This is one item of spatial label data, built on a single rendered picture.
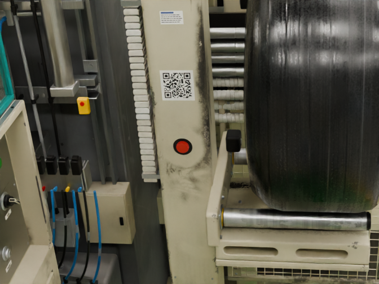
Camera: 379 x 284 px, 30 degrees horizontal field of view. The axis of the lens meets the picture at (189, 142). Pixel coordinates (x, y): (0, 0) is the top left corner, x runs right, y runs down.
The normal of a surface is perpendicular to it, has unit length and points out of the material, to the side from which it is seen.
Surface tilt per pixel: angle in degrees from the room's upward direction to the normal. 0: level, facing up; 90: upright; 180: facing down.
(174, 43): 90
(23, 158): 90
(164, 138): 90
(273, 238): 0
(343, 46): 53
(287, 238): 0
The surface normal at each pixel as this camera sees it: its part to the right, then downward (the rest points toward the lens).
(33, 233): -0.15, 0.50
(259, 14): -0.77, -0.29
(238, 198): -0.07, -0.87
